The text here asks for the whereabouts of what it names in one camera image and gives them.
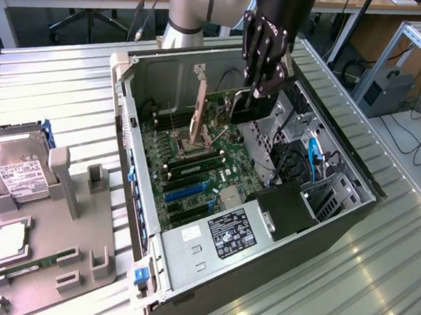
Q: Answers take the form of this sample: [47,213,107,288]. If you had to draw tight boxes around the hanging grey cable with plug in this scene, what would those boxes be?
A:
[132,0,153,44]

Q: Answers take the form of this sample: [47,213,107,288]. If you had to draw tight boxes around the black expansion slot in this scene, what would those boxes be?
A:
[170,209,211,228]
[162,174,209,195]
[165,199,208,219]

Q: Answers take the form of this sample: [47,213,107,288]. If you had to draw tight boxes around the blue plastic disk caddy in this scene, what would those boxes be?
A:
[0,114,60,151]

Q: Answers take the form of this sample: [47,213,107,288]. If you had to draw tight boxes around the blue case latch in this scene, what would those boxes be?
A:
[131,266,151,288]

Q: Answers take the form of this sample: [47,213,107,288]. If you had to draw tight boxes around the open PC case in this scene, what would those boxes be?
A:
[89,28,398,315]

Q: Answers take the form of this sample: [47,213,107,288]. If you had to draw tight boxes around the silver chipset heatsink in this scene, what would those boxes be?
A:
[217,186,246,211]

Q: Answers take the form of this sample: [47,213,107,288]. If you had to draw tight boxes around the CPU socket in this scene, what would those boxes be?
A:
[172,125,214,162]

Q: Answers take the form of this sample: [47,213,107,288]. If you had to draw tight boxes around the grey box device with handle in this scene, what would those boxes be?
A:
[359,65,417,121]

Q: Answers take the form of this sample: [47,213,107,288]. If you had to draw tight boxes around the perforated metal disk bay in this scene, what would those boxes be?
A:
[298,170,374,228]

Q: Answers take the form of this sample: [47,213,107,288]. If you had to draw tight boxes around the silver CPU chip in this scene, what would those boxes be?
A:
[0,220,30,260]

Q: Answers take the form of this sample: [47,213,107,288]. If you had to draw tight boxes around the metal drive cage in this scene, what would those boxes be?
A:
[238,76,325,181]

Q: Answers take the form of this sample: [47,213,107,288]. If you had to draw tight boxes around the black plastic cover block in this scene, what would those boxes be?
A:
[242,177,322,245]

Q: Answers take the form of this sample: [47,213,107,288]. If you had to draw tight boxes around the thin black wire loop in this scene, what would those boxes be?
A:
[217,68,241,92]

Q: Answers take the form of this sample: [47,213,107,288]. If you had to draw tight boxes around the grey power supply unit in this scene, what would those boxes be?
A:
[156,192,277,301]

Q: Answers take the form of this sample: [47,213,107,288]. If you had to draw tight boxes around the blue disk wire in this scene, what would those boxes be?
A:
[304,135,326,184]

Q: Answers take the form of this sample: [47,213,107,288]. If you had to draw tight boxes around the grey parts rack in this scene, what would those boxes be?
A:
[0,140,129,315]

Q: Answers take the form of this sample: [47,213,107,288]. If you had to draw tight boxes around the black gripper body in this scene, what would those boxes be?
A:
[252,0,318,64]

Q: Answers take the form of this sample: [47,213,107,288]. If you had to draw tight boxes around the green motherboard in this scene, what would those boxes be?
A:
[132,97,270,239]

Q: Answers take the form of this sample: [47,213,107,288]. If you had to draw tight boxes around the long wooden desk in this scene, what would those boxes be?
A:
[297,0,421,73]

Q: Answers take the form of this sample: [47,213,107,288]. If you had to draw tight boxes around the black power wire bundle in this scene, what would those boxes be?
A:
[268,138,317,190]

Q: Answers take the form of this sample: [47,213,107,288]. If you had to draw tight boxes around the black office chair base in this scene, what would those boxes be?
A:
[46,4,132,48]

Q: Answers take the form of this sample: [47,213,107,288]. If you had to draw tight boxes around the graphics card with metal bracket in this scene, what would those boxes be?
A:
[188,63,278,154]

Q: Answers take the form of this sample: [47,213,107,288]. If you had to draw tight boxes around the blue expansion slot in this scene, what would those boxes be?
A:
[164,181,210,205]

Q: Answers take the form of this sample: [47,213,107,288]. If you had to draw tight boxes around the green loose RAM stick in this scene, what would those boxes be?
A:
[0,248,62,287]

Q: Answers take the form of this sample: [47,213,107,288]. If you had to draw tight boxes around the silver hard disk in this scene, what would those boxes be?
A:
[0,126,63,207]

